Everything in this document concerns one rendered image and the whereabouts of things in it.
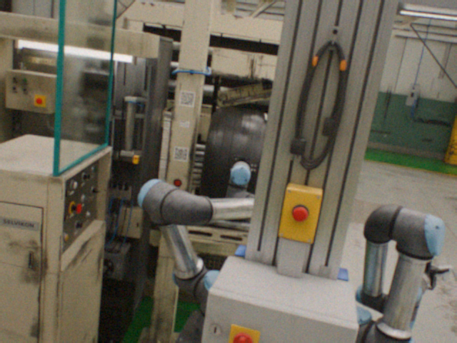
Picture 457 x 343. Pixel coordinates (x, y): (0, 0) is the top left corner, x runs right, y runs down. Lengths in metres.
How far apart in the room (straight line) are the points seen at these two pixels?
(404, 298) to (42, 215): 1.25
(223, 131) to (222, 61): 0.51
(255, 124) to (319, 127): 1.10
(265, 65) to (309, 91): 1.42
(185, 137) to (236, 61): 0.53
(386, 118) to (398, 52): 1.58
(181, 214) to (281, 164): 0.42
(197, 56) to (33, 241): 1.15
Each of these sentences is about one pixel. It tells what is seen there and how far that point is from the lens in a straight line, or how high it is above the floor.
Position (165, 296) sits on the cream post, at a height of 0.38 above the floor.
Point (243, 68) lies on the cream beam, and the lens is 2.49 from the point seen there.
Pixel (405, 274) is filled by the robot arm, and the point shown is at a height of 1.17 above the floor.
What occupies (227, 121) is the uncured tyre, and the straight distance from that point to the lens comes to 2.18.
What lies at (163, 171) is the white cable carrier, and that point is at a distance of 2.36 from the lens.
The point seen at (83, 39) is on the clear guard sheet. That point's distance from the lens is 1.73.
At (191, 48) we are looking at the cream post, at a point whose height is 1.76.
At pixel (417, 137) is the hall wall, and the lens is 11.74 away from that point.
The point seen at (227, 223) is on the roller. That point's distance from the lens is 2.32.
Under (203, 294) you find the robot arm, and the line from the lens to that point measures 1.70.
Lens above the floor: 1.75
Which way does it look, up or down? 14 degrees down
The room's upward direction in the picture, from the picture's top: 8 degrees clockwise
